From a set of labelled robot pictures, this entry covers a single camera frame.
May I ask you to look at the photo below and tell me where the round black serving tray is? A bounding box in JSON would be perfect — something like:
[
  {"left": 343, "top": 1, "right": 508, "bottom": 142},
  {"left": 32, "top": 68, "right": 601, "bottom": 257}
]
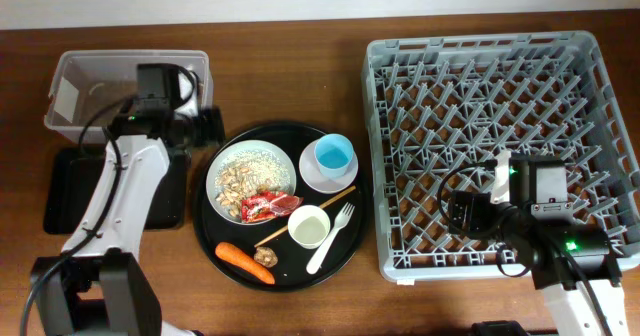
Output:
[{"left": 191, "top": 121, "right": 373, "bottom": 292}]

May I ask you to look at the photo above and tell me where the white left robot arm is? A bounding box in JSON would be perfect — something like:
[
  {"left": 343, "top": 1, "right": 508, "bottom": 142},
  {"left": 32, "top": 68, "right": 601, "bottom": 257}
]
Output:
[{"left": 19, "top": 63, "right": 225, "bottom": 335}]

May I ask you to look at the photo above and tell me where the clear plastic waste bin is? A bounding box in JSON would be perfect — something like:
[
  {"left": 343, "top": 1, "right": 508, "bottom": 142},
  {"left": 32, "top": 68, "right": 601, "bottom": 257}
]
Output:
[{"left": 44, "top": 49, "right": 213, "bottom": 143}]

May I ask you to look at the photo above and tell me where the pistachio shells and rice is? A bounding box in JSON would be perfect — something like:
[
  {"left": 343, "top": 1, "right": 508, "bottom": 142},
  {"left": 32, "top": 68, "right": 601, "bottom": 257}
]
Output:
[{"left": 210, "top": 150, "right": 294, "bottom": 221}]

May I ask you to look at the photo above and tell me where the white paper cup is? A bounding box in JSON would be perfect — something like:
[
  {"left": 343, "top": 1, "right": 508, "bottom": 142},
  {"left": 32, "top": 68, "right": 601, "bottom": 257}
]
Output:
[{"left": 287, "top": 205, "right": 331, "bottom": 249}]

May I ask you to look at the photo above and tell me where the orange carrot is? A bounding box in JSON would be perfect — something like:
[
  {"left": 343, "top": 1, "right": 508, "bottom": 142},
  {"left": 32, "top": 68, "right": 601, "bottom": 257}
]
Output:
[{"left": 215, "top": 242, "right": 275, "bottom": 285}]

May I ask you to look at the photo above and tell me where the wooden chopstick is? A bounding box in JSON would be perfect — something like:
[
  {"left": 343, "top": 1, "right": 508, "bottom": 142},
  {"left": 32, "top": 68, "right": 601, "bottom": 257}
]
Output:
[{"left": 254, "top": 186, "right": 356, "bottom": 248}]

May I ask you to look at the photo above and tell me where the brown food lump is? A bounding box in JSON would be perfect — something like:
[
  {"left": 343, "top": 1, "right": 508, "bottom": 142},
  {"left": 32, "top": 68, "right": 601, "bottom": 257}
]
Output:
[{"left": 253, "top": 246, "right": 278, "bottom": 268}]

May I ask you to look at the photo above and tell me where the small pink saucer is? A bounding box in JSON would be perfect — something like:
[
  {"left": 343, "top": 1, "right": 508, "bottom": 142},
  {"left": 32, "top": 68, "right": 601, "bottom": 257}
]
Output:
[{"left": 298, "top": 140, "right": 359, "bottom": 194}]

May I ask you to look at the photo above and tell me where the black rectangular tray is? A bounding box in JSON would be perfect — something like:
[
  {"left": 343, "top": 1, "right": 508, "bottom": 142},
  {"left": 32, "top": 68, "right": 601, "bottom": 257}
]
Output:
[{"left": 43, "top": 147, "right": 190, "bottom": 235}]

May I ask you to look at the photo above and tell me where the white plastic fork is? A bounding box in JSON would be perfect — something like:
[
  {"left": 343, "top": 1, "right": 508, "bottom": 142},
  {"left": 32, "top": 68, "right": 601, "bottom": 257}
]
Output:
[{"left": 306, "top": 203, "right": 355, "bottom": 274}]

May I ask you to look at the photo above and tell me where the red snack wrapper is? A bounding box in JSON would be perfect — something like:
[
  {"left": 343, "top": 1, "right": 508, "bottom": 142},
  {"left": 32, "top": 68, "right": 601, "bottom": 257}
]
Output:
[{"left": 241, "top": 191, "right": 303, "bottom": 224}]

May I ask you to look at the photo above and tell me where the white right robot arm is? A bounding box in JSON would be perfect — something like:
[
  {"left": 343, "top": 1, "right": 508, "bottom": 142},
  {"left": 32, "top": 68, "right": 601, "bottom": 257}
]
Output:
[{"left": 436, "top": 151, "right": 629, "bottom": 335}]

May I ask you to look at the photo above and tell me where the grey plate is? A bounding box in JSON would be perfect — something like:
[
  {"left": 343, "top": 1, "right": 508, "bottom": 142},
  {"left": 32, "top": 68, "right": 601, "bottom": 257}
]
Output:
[{"left": 205, "top": 140, "right": 297, "bottom": 226}]

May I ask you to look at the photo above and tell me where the grey dishwasher rack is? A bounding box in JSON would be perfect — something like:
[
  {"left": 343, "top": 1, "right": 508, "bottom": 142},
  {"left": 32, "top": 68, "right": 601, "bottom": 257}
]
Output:
[{"left": 362, "top": 31, "right": 639, "bottom": 284}]

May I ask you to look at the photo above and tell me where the blue plastic cup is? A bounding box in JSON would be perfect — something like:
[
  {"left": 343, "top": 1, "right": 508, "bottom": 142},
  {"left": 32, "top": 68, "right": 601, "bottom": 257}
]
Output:
[{"left": 314, "top": 133, "right": 355, "bottom": 179}]

